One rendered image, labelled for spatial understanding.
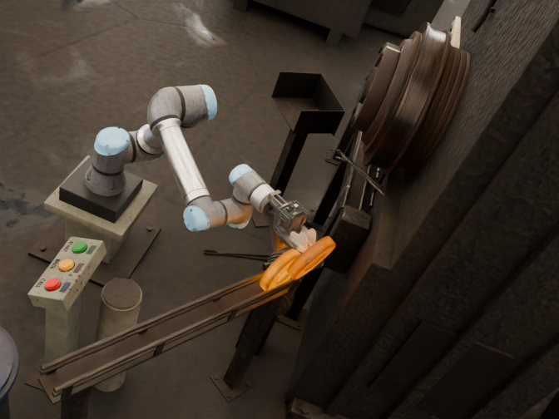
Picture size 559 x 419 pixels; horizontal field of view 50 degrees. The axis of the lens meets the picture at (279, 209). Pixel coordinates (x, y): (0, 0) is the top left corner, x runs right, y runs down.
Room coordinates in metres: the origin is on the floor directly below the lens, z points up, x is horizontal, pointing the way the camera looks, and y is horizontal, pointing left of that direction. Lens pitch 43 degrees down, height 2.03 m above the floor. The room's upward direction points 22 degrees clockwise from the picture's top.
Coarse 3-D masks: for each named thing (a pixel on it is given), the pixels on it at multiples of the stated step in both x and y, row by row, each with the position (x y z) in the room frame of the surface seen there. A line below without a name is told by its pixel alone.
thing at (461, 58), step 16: (448, 32) 1.71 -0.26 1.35; (448, 48) 1.62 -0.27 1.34; (448, 64) 1.61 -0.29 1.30; (464, 64) 1.64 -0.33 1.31; (448, 80) 1.57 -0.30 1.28; (464, 80) 1.58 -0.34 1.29; (432, 96) 1.49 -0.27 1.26; (448, 96) 1.53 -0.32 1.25; (432, 112) 1.50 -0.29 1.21; (448, 112) 1.51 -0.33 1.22; (416, 128) 1.45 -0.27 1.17; (432, 128) 1.48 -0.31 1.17; (416, 144) 1.47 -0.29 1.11; (432, 144) 1.47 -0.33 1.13; (400, 160) 1.50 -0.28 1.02; (416, 160) 1.49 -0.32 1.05
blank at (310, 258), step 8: (320, 240) 1.14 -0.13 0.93; (328, 240) 1.16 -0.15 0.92; (312, 248) 1.11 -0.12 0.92; (320, 248) 1.12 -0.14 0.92; (328, 248) 1.13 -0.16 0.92; (304, 256) 1.09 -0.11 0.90; (312, 256) 1.09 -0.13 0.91; (320, 256) 1.17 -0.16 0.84; (296, 264) 1.08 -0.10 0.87; (304, 264) 1.08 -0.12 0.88; (312, 264) 1.15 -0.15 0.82; (288, 272) 1.09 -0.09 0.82; (296, 272) 1.07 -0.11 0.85; (304, 272) 1.12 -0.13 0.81
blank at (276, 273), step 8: (280, 256) 1.17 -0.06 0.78; (288, 256) 1.18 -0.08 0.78; (296, 256) 1.19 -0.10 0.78; (272, 264) 1.14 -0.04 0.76; (280, 264) 1.15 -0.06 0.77; (288, 264) 1.16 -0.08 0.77; (272, 272) 1.13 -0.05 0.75; (280, 272) 1.14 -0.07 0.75; (264, 280) 1.12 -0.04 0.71; (272, 280) 1.11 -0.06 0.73; (280, 280) 1.18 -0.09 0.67; (288, 280) 1.21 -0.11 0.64; (264, 288) 1.12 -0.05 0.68
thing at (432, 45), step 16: (432, 32) 1.68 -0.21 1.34; (432, 48) 1.61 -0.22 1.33; (416, 64) 1.53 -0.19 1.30; (432, 64) 1.56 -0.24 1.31; (416, 80) 1.51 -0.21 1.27; (432, 80) 1.52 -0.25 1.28; (416, 96) 1.49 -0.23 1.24; (400, 112) 1.46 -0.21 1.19; (416, 112) 1.47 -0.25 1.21; (400, 128) 1.45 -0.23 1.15; (384, 144) 1.45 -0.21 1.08; (400, 144) 1.45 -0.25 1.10; (368, 160) 1.50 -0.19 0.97; (384, 160) 1.47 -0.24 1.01
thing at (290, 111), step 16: (288, 80) 2.24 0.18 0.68; (304, 80) 2.28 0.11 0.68; (320, 80) 2.31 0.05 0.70; (272, 96) 2.21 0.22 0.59; (288, 96) 2.25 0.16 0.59; (304, 96) 2.30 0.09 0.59; (320, 96) 2.27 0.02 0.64; (288, 112) 2.13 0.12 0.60; (304, 112) 2.01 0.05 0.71; (320, 112) 2.05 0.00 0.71; (336, 112) 2.09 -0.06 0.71; (304, 128) 2.02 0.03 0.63; (320, 128) 2.07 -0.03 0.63; (336, 128) 2.11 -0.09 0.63; (288, 144) 2.13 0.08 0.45; (288, 160) 2.11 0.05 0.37; (272, 176) 2.15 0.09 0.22; (288, 176) 2.13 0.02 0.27; (256, 224) 2.02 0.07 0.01
